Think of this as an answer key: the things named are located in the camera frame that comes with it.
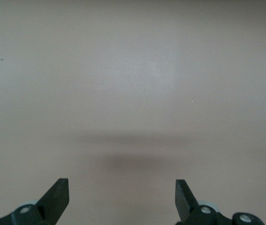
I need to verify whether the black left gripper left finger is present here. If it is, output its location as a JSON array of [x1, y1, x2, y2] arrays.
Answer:
[[0, 178, 70, 225]]

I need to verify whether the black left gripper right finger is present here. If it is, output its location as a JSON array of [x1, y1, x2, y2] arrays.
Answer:
[[175, 180, 236, 225]]

